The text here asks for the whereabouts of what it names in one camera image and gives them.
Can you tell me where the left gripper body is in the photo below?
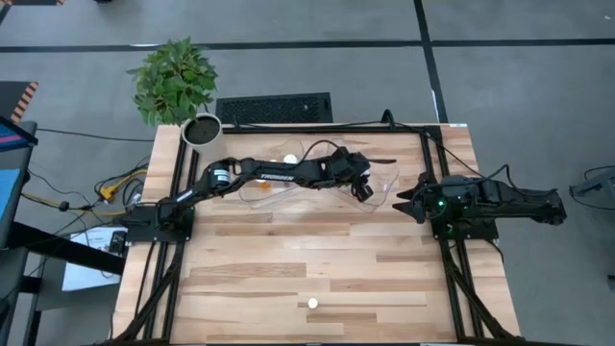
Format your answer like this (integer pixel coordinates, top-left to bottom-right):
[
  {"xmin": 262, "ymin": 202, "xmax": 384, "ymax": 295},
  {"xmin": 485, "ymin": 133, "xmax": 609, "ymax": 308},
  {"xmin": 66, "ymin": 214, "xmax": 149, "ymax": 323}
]
[{"xmin": 328, "ymin": 145, "xmax": 374, "ymax": 189}]

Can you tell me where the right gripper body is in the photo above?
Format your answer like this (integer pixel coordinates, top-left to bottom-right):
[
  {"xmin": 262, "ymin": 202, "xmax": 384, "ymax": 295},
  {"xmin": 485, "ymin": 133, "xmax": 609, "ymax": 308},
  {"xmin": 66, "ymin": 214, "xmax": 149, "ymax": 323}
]
[{"xmin": 414, "ymin": 170, "xmax": 454, "ymax": 228}]

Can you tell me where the black floor vent grille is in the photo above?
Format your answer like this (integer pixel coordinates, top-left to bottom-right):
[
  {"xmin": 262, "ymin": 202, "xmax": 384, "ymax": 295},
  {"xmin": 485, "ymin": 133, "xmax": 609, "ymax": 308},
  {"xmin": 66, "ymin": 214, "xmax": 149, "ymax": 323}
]
[{"xmin": 214, "ymin": 91, "xmax": 334, "ymax": 126}]

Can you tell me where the white plant pot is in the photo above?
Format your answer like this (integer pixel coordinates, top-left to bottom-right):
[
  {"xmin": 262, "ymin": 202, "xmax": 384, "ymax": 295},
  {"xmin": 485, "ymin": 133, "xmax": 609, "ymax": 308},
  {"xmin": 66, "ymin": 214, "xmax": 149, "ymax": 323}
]
[{"xmin": 180, "ymin": 112, "xmax": 228, "ymax": 161}]

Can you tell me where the grey metal stand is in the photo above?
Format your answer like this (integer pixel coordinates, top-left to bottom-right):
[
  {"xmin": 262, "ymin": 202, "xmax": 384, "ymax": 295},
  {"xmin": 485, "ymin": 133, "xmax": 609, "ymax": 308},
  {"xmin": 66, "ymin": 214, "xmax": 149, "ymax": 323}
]
[{"xmin": 569, "ymin": 164, "xmax": 615, "ymax": 211}]

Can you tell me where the green leafy plant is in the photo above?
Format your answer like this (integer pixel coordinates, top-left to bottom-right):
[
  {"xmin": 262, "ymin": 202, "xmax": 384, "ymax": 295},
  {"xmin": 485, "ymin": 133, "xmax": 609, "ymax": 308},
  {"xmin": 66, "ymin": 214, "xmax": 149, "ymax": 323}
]
[{"xmin": 126, "ymin": 37, "xmax": 220, "ymax": 128}]

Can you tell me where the small black device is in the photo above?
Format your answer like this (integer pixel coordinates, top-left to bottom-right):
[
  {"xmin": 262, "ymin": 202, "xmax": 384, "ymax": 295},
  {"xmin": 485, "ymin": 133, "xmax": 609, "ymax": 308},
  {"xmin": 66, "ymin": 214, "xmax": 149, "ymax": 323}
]
[{"xmin": 109, "ymin": 231, "xmax": 128, "ymax": 256}]

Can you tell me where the white paper sheet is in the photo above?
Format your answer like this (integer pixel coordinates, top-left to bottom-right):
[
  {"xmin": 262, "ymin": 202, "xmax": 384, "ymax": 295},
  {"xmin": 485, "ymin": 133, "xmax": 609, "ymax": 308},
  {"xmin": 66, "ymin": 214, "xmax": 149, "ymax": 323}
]
[{"xmin": 61, "ymin": 225, "xmax": 129, "ymax": 293}]

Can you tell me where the black side desk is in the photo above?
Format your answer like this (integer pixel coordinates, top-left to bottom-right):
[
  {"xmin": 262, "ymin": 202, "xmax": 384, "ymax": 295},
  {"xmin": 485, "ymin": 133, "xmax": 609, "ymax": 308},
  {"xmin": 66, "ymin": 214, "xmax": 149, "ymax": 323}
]
[{"xmin": 0, "ymin": 220, "xmax": 127, "ymax": 346}]

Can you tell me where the blue display screen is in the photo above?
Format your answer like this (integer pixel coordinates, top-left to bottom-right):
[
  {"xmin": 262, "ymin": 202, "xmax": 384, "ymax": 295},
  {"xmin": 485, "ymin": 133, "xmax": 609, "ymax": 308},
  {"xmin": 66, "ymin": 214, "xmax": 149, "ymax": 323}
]
[{"xmin": 0, "ymin": 114, "xmax": 39, "ymax": 249}]

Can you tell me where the orange black striped mat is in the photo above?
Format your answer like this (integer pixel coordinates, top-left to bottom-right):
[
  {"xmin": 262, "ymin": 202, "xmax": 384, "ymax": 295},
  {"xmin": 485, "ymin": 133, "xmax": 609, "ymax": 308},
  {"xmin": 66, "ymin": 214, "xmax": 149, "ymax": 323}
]
[{"xmin": 0, "ymin": 80, "xmax": 39, "ymax": 124}]

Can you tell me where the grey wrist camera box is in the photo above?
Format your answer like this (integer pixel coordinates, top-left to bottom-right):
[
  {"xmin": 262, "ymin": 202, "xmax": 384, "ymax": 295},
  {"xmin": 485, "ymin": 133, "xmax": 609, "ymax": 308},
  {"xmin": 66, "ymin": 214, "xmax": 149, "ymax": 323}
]
[{"xmin": 440, "ymin": 175, "xmax": 475, "ymax": 198}]

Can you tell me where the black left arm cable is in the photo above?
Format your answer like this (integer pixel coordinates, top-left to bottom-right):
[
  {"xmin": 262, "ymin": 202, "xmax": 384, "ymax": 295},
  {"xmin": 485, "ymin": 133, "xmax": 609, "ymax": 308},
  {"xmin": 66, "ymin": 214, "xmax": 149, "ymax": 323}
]
[{"xmin": 298, "ymin": 138, "xmax": 345, "ymax": 169}]

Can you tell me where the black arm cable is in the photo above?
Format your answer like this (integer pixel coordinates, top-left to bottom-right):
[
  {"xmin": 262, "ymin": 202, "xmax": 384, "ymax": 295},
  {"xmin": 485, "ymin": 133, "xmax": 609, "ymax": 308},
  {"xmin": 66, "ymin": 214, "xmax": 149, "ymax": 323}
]
[
  {"xmin": 478, "ymin": 163, "xmax": 513, "ymax": 187},
  {"xmin": 298, "ymin": 138, "xmax": 345, "ymax": 169}
]

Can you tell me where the black aluminium table frame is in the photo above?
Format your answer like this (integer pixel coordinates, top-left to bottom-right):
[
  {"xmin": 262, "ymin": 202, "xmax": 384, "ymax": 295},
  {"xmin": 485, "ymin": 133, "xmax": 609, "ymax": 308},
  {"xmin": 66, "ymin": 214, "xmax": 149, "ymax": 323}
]
[{"xmin": 103, "ymin": 123, "xmax": 529, "ymax": 346}]

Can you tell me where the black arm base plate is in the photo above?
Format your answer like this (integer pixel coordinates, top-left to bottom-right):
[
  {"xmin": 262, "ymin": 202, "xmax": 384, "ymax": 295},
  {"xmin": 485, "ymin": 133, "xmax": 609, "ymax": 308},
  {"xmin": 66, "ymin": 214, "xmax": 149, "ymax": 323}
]
[
  {"xmin": 430, "ymin": 218, "xmax": 500, "ymax": 242},
  {"xmin": 125, "ymin": 204, "xmax": 196, "ymax": 244}
]

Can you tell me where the black power cable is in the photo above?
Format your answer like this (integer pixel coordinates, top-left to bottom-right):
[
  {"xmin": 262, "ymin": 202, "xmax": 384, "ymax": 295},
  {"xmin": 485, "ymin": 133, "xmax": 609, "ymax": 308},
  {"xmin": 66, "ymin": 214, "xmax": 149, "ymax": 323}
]
[{"xmin": 381, "ymin": 109, "xmax": 481, "ymax": 172}]

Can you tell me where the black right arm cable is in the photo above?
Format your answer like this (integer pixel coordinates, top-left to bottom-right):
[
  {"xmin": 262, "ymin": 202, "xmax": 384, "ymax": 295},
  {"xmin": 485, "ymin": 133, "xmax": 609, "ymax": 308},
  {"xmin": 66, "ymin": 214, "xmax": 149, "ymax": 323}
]
[{"xmin": 478, "ymin": 163, "xmax": 513, "ymax": 187}]

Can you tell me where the yellow cable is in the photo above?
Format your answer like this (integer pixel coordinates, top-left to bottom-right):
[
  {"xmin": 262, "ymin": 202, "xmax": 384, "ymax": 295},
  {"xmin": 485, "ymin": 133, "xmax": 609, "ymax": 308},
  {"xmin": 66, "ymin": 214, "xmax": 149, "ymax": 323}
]
[{"xmin": 21, "ymin": 167, "xmax": 150, "ymax": 216}]

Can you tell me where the thin black floor cable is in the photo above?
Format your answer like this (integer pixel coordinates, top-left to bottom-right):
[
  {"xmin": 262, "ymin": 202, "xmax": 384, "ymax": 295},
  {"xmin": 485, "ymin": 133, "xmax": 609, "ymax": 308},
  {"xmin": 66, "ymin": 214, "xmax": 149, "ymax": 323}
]
[{"xmin": 36, "ymin": 127, "xmax": 156, "ymax": 144}]

